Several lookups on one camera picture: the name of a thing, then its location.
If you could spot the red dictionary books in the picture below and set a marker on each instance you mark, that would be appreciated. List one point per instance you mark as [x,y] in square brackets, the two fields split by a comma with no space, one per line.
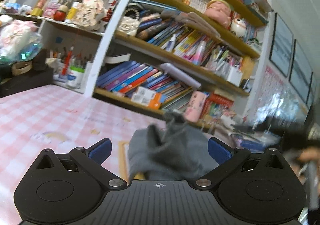
[215,106]

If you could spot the pink pig figure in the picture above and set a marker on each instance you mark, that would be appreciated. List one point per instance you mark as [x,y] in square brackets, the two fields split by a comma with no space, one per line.
[219,11]

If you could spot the white orange box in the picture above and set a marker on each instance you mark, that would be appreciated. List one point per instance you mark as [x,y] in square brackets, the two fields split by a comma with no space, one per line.
[154,103]
[148,93]

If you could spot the pink white plush pillow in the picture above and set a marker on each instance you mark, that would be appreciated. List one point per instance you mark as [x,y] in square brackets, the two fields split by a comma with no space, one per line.
[20,41]

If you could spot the row of leaning books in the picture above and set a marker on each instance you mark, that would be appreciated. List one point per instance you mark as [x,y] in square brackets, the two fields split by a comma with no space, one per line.
[123,79]

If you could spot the grey cloth garment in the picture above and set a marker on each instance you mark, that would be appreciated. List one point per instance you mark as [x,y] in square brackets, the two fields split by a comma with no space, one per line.
[177,152]

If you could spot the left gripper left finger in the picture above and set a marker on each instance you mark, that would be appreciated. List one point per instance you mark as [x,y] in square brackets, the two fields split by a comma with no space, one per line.
[89,160]

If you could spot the pink sticker tumbler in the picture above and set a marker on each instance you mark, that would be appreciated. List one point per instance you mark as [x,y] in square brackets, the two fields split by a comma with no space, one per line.
[195,106]

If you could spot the white quilted handbag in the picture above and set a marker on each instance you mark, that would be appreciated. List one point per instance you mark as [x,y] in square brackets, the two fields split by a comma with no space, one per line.
[129,23]

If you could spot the pink cartoon table mat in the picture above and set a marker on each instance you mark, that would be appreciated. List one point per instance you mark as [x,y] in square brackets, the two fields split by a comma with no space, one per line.
[60,119]

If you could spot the white orange box lower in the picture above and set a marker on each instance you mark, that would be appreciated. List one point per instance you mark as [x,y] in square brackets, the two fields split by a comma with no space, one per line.
[154,103]

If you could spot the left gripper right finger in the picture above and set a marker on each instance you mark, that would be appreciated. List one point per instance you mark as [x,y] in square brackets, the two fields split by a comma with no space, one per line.
[228,159]

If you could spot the white orange box upper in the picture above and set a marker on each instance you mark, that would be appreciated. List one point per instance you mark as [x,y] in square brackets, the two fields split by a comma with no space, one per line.
[148,93]

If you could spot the white wooden bookshelf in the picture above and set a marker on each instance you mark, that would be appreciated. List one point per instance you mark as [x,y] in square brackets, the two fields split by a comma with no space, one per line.
[83,33]

